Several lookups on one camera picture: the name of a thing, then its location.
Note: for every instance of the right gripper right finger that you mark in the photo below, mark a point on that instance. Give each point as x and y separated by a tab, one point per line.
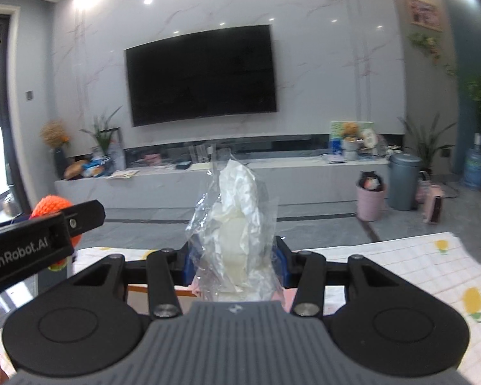
306	272

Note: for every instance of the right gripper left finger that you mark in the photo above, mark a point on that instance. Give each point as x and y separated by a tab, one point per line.
173	267

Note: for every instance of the orange cardboard box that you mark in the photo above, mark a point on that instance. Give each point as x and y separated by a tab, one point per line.
138	297

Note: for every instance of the clear plastic item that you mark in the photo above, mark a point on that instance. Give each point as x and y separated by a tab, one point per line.
231	236

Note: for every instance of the pink waste bin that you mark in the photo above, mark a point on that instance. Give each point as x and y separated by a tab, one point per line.
371	192

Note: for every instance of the dried flower vase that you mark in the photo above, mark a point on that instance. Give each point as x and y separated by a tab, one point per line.
55	136

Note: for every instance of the checked lemon tablecloth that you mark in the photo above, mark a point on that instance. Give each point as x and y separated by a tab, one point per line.
376	328

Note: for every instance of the teddy bear decoration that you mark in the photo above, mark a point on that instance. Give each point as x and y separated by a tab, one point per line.
353	140

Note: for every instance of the grey trash can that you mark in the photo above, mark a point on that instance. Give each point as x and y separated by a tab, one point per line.
403	175

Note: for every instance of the green plant in vase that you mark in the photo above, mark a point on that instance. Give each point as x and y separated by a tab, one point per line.
109	147

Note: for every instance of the potted green plant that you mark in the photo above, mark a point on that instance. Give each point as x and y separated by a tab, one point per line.
427	143

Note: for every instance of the blue water bottle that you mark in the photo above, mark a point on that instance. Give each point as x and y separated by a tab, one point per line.
472	167

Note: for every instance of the black wall television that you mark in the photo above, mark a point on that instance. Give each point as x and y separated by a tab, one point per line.
222	72

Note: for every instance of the framed wall picture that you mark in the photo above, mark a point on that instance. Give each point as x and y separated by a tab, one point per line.
424	14

